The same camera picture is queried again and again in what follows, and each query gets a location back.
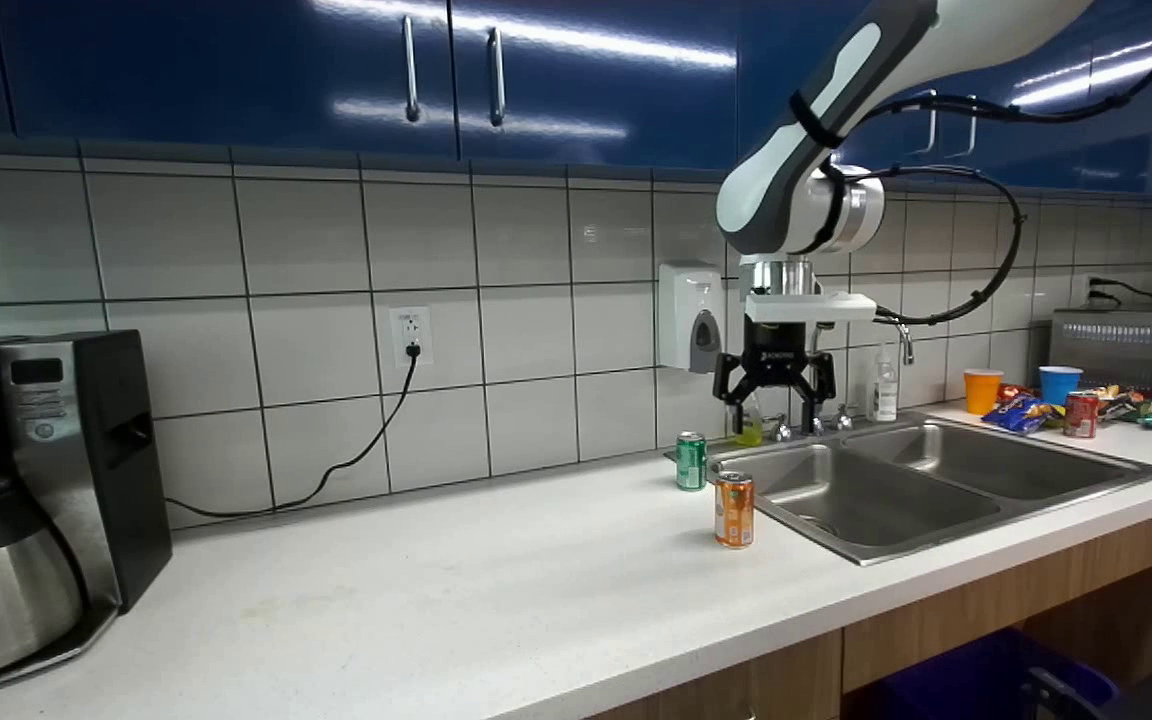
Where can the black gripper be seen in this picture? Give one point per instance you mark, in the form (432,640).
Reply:
(777,353)

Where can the orange soda can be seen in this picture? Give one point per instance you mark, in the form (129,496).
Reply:
(735,508)

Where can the green soda can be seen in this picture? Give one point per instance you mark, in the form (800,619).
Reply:
(690,462)

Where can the stainless steel double sink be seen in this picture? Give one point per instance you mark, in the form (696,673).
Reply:
(949,483)

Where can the red can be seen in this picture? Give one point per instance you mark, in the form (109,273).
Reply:
(1080,418)

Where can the chrome faucet knob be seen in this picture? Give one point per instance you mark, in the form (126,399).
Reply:
(847,418)
(783,429)

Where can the green dish soap bottle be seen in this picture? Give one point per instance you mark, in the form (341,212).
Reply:
(750,435)

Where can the clear pump soap bottle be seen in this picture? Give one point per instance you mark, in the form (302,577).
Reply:
(886,395)

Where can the chrome gooseneck faucet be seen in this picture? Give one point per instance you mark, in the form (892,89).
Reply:
(906,342)

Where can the orange plastic cup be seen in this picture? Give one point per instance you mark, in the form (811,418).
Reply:
(980,395)

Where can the blue snack packet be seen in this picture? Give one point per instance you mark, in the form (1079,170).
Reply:
(1012,412)

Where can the blue cabinet door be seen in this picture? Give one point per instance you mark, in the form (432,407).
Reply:
(919,166)
(1070,147)
(590,82)
(201,64)

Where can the blue plastic cup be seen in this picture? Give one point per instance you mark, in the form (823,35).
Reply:
(1061,384)

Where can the colourful snack packet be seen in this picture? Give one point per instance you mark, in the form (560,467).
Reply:
(1120,400)

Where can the silver toaster oven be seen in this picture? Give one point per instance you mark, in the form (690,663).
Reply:
(1131,353)

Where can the blue bin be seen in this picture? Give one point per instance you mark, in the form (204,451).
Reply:
(978,683)

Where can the black chair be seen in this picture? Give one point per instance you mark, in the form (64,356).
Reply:
(1108,700)

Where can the black coffee maker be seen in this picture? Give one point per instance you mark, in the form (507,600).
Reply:
(102,440)

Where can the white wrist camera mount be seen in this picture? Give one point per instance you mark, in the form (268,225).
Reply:
(811,305)

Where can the white wall outlet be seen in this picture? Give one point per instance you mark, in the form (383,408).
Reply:
(408,326)

